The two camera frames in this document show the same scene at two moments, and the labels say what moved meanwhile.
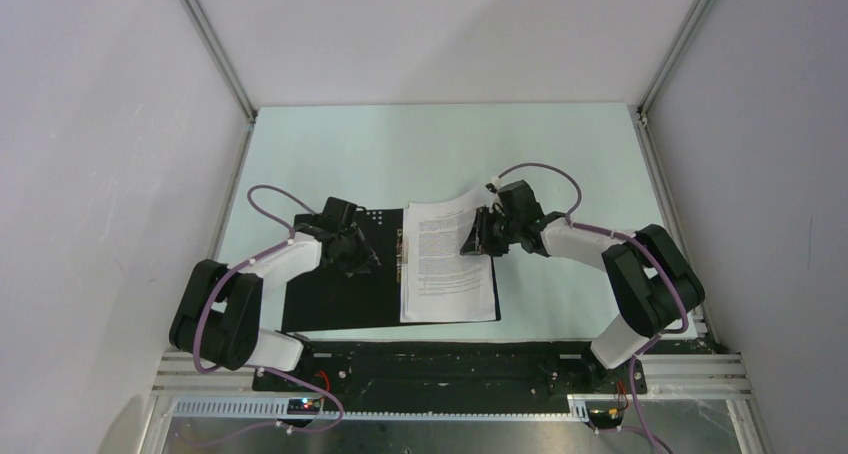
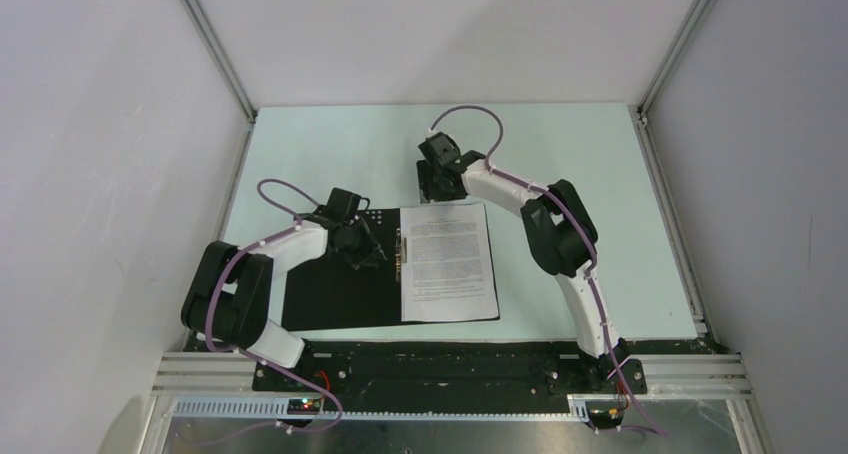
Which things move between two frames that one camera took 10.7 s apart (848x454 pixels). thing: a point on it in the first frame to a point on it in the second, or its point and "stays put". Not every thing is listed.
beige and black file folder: [363, 300] stays put
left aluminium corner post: [214, 43] stays put
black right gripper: [479, 241] to [427, 190]
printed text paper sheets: [439, 284] stays put
